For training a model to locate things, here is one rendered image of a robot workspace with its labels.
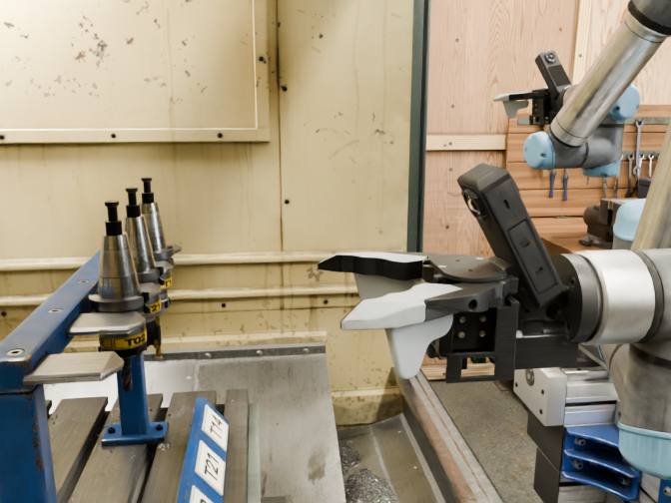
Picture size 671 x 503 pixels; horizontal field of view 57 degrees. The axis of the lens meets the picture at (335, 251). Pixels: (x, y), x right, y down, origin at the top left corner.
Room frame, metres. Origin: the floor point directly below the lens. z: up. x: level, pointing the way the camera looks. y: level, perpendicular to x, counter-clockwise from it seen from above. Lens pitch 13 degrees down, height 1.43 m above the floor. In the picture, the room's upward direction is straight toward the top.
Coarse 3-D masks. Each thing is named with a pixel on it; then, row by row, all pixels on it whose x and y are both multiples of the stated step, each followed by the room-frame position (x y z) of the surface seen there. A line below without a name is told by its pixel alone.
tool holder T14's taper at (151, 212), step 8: (144, 208) 0.86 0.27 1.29; (152, 208) 0.86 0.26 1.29; (152, 216) 0.86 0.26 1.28; (160, 216) 0.87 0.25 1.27; (152, 224) 0.86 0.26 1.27; (160, 224) 0.87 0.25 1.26; (152, 232) 0.86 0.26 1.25; (160, 232) 0.86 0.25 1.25; (152, 240) 0.85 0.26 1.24; (160, 240) 0.86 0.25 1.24; (152, 248) 0.85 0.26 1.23; (160, 248) 0.86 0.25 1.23
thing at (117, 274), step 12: (108, 240) 0.64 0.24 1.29; (120, 240) 0.65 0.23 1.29; (108, 252) 0.64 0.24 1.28; (120, 252) 0.64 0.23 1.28; (108, 264) 0.64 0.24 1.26; (120, 264) 0.64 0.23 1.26; (132, 264) 0.65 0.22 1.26; (108, 276) 0.64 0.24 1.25; (120, 276) 0.64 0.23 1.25; (132, 276) 0.65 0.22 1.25; (108, 288) 0.63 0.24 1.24; (120, 288) 0.64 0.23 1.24; (132, 288) 0.64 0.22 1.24
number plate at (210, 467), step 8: (200, 440) 0.81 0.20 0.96; (200, 448) 0.79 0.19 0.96; (208, 448) 0.81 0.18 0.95; (200, 456) 0.77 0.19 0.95; (208, 456) 0.79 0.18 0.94; (216, 456) 0.81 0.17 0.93; (200, 464) 0.75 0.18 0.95; (208, 464) 0.77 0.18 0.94; (216, 464) 0.79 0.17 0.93; (224, 464) 0.81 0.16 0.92; (200, 472) 0.74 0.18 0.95; (208, 472) 0.75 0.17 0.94; (216, 472) 0.77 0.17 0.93; (224, 472) 0.79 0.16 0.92; (208, 480) 0.74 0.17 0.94; (216, 480) 0.75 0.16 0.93; (216, 488) 0.74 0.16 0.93
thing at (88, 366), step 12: (48, 360) 0.50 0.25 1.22; (60, 360) 0.50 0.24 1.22; (72, 360) 0.50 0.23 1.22; (84, 360) 0.50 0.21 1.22; (96, 360) 0.50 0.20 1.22; (108, 360) 0.50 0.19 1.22; (120, 360) 0.50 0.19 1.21; (36, 372) 0.47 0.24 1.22; (48, 372) 0.47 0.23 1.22; (60, 372) 0.47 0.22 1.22; (72, 372) 0.47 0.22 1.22; (84, 372) 0.47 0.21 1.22; (96, 372) 0.47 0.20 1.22; (108, 372) 0.48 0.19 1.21; (24, 384) 0.46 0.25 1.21
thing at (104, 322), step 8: (104, 312) 0.62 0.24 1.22; (112, 312) 0.62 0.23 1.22; (120, 312) 0.62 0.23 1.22; (128, 312) 0.62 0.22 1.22; (136, 312) 0.62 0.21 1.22; (72, 320) 0.60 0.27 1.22; (80, 320) 0.60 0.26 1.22; (88, 320) 0.60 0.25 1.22; (96, 320) 0.60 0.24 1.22; (104, 320) 0.60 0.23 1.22; (112, 320) 0.60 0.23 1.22; (120, 320) 0.60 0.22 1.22; (128, 320) 0.60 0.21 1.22; (136, 320) 0.60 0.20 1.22; (144, 320) 0.60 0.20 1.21; (72, 328) 0.57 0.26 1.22; (80, 328) 0.57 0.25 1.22; (88, 328) 0.58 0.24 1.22; (96, 328) 0.58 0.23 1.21; (104, 328) 0.58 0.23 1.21; (112, 328) 0.58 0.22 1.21; (120, 328) 0.58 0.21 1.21; (128, 328) 0.58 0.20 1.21; (136, 328) 0.59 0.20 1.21
